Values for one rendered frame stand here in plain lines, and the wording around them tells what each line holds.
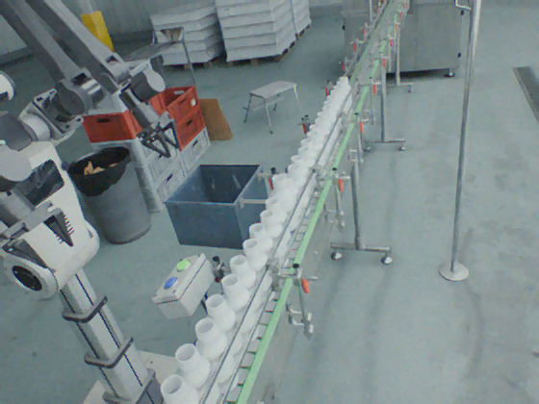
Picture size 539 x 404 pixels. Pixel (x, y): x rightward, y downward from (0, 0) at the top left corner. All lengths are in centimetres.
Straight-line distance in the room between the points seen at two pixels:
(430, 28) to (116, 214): 403
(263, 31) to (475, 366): 631
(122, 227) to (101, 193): 32
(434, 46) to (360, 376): 423
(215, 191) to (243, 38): 585
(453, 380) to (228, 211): 124
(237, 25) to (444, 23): 357
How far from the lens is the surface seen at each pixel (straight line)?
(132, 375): 167
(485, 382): 214
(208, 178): 191
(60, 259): 128
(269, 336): 97
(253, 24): 750
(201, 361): 79
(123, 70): 119
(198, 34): 808
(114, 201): 313
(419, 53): 553
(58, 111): 133
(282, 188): 110
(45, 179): 123
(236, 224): 157
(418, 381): 209
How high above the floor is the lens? 173
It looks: 31 degrees down
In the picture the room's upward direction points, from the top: 11 degrees counter-clockwise
